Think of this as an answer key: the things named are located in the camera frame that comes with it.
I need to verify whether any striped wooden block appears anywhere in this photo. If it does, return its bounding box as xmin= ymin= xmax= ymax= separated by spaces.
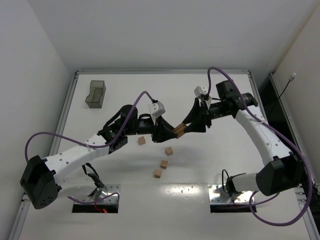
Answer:
xmin=172 ymin=123 xmax=187 ymax=139

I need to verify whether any small wooden cube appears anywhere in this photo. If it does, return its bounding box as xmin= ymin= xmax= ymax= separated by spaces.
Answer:
xmin=138 ymin=136 xmax=146 ymax=145
xmin=153 ymin=168 xmax=163 ymax=179
xmin=160 ymin=160 xmax=169 ymax=169
xmin=165 ymin=146 xmax=173 ymax=156

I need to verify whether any translucent grey plastic bin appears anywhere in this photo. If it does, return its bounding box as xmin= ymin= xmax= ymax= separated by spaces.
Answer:
xmin=85 ymin=80 xmax=106 ymax=109

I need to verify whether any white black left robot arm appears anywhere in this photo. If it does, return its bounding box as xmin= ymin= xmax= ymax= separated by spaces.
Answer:
xmin=20 ymin=102 xmax=177 ymax=210

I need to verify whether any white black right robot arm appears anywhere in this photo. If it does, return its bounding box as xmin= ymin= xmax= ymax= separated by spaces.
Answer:
xmin=182 ymin=80 xmax=304 ymax=196

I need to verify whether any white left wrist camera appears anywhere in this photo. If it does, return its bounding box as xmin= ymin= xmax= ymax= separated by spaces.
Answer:
xmin=148 ymin=101 xmax=166 ymax=121

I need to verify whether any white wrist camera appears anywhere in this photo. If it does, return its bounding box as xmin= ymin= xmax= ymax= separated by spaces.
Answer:
xmin=194 ymin=86 xmax=212 ymax=102
xmin=148 ymin=101 xmax=166 ymax=121

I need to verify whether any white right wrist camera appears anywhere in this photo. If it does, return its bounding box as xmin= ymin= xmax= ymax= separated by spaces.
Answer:
xmin=194 ymin=86 xmax=212 ymax=102

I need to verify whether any black wall cable with plug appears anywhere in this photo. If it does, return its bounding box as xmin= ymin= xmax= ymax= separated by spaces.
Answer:
xmin=259 ymin=72 xmax=298 ymax=118

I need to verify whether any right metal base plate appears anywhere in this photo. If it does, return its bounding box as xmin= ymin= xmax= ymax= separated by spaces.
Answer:
xmin=207 ymin=184 xmax=253 ymax=206

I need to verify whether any metal base plate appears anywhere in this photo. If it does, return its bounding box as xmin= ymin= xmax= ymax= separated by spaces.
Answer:
xmin=207 ymin=184 xmax=253 ymax=206
xmin=73 ymin=184 xmax=121 ymax=205

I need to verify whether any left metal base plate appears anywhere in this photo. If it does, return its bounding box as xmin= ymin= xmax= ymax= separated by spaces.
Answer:
xmin=73 ymin=184 xmax=121 ymax=205

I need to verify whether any aluminium table frame rail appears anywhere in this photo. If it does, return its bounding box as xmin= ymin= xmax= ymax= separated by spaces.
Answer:
xmin=74 ymin=69 xmax=252 ymax=76

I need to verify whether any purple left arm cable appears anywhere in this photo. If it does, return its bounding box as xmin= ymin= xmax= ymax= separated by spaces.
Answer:
xmin=24 ymin=90 xmax=158 ymax=205

